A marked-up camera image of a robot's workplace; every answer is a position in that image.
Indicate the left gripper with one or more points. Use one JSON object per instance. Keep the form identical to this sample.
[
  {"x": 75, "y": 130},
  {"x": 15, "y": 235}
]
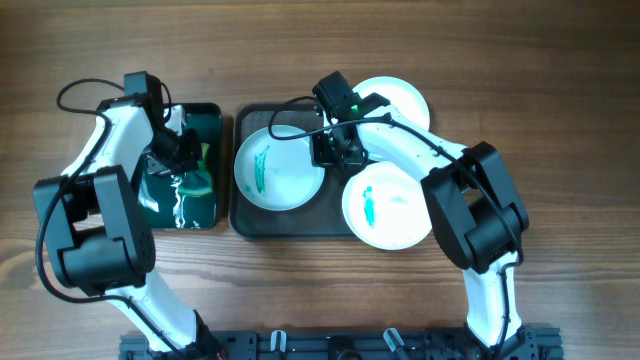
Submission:
[{"x": 185, "y": 151}]

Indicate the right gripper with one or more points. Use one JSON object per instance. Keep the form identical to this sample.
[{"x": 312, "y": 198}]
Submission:
[{"x": 336, "y": 151}]

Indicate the green yellow sponge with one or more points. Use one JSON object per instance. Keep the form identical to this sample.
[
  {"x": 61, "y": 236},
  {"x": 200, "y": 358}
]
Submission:
[{"x": 198, "y": 182}]

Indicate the white plate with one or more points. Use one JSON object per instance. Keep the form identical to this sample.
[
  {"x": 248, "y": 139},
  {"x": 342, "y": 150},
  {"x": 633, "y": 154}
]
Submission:
[
  {"x": 407, "y": 101},
  {"x": 385, "y": 207},
  {"x": 273, "y": 169}
]

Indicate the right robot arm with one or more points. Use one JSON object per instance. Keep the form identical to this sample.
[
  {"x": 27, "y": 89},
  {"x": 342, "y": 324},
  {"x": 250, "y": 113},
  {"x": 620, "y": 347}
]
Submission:
[{"x": 476, "y": 214}]

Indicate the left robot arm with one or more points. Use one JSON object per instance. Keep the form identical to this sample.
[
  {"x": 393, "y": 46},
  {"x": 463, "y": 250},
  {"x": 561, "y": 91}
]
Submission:
[{"x": 94, "y": 243}]

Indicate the dark serving tray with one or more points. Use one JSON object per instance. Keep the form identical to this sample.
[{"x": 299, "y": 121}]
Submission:
[{"x": 319, "y": 219}]

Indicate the black water tub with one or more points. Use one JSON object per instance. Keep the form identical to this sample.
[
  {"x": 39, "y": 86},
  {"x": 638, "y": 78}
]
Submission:
[{"x": 163, "y": 207}]

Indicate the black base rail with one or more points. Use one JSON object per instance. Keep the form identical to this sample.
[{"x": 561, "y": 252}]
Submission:
[{"x": 529, "y": 343}]

